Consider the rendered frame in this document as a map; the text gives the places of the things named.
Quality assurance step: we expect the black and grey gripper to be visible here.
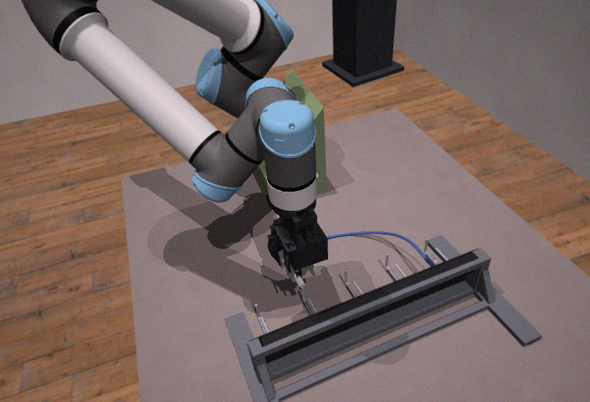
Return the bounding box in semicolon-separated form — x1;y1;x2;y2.
268;199;328;283

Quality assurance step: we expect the white network cable plug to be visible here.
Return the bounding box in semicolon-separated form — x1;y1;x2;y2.
295;272;305;287

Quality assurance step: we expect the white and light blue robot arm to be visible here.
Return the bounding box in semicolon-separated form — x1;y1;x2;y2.
22;0;319;212

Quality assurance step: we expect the blue network cable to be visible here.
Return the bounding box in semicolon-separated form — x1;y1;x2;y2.
326;231;431;263

